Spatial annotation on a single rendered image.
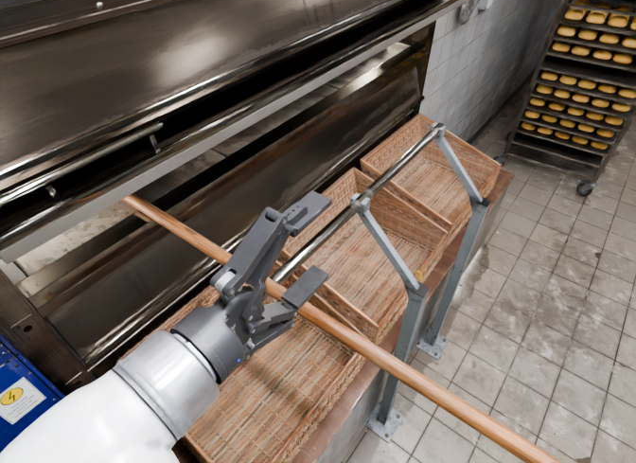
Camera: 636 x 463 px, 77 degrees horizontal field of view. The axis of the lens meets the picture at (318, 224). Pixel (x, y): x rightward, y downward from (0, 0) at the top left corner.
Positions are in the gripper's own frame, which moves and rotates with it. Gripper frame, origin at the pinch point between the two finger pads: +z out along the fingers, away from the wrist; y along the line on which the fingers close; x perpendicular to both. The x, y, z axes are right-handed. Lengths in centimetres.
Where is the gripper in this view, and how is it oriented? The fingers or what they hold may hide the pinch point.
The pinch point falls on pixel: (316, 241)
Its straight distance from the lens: 51.7
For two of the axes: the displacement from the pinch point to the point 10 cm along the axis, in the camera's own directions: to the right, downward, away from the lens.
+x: 8.0, 4.2, -4.4
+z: 6.0, -5.5, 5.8
